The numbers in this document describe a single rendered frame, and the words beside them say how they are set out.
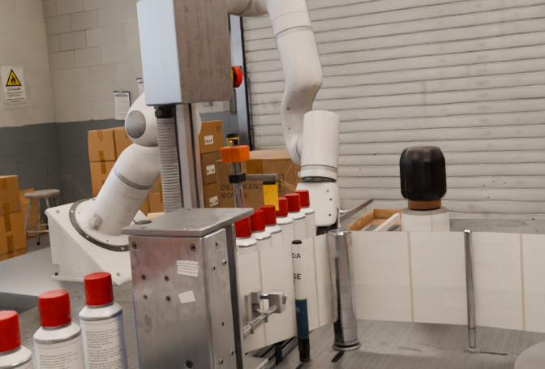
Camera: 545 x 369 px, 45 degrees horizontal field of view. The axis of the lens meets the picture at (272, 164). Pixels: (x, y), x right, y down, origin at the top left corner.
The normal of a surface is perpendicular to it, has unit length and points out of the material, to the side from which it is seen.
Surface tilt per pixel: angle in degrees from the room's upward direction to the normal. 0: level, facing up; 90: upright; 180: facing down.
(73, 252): 90
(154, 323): 90
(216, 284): 90
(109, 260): 40
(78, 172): 90
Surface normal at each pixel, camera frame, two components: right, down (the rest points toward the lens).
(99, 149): -0.45, 0.12
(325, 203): -0.34, -0.24
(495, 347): -0.07, -0.99
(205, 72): 0.51, 0.05
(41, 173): 0.88, -0.01
